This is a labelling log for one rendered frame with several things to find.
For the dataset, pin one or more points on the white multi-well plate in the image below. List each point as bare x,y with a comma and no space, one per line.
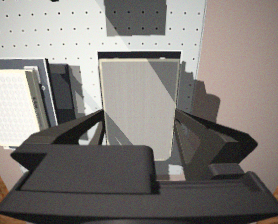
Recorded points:
21,108

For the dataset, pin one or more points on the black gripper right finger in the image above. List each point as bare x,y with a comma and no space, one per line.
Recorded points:
219,144

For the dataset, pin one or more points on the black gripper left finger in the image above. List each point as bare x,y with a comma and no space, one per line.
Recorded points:
70,132

